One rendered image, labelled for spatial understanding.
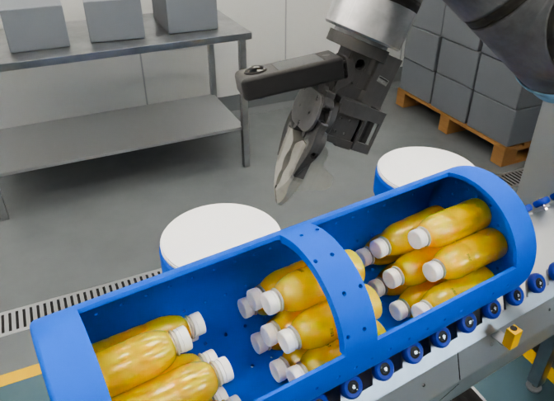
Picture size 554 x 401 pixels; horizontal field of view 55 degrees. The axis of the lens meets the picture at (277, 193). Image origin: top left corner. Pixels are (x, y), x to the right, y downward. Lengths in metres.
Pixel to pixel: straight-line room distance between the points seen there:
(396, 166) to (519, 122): 2.34
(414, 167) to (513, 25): 1.06
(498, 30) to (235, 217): 0.89
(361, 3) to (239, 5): 3.61
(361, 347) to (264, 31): 3.60
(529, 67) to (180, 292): 0.69
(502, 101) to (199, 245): 2.89
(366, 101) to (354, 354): 0.43
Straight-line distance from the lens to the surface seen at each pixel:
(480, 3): 0.50
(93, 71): 4.02
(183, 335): 0.84
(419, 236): 1.05
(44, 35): 3.16
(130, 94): 4.12
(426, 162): 1.56
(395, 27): 0.59
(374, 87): 0.62
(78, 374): 0.75
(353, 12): 0.58
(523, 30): 0.51
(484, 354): 1.27
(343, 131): 0.62
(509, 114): 3.78
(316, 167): 0.62
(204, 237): 1.23
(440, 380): 1.20
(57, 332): 0.79
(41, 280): 2.90
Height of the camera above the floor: 1.77
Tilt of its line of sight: 32 degrees down
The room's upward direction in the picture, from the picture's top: straight up
